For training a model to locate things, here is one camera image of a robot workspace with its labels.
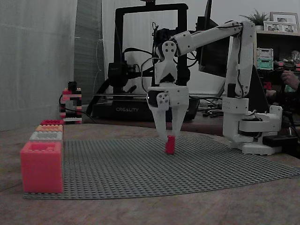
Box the green potted plant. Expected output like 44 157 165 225
239 8 270 30

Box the small white photo frame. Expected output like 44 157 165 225
280 22 296 33
263 20 282 32

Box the grey Lego baseplate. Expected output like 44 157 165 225
22 134 300 200

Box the black Creality 3D printer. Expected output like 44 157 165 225
88 2 200 122

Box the black computer monitor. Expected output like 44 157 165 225
196 0 232 79

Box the red Lego brick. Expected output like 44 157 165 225
165 135 176 155

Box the white sheer curtain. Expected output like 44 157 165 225
0 0 79 132

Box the orange lego block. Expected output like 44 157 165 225
35 125 64 132

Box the person's hand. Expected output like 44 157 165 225
280 70 300 91

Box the white lego block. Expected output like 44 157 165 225
29 131 64 143

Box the grey pleated blind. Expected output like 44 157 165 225
74 0 106 113

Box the multicolour Lego tower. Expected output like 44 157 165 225
59 87 83 124

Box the white storage crate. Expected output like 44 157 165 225
256 47 274 58

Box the large white photo frame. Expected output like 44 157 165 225
270 11 300 25

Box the black power strip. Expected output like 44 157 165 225
262 135 300 149

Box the wooden shelf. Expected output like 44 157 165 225
252 30 300 72

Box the green storage crate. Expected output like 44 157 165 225
257 57 274 70

